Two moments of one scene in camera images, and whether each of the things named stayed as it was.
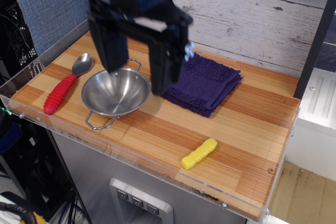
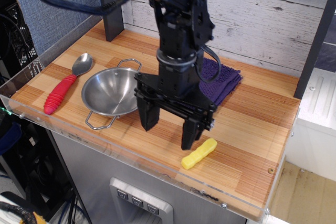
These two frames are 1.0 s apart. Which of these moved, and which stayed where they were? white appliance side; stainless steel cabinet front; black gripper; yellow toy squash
Moved: black gripper
Stayed: yellow toy squash; stainless steel cabinet front; white appliance side
